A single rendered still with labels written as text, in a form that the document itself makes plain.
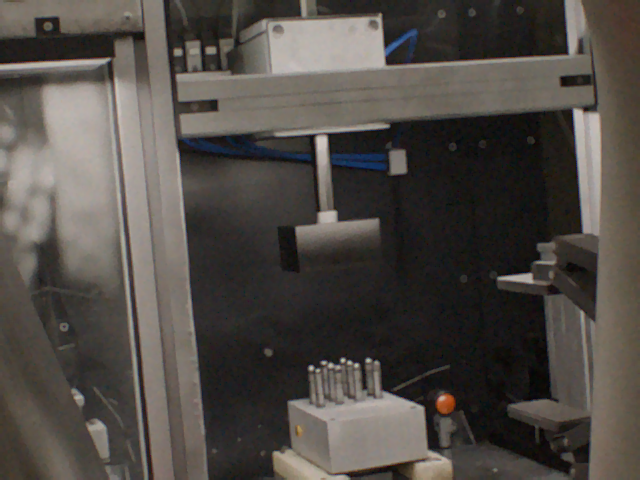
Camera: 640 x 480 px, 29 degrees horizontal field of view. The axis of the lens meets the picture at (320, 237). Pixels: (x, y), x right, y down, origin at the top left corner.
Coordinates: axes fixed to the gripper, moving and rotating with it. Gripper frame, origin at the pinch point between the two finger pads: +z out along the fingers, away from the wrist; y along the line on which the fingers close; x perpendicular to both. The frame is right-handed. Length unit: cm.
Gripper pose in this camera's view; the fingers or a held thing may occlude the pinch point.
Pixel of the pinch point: (540, 348)
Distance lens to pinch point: 83.5
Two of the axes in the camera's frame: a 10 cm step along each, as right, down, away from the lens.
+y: -0.9, -9.9, -0.5
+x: -9.5, 1.0, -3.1
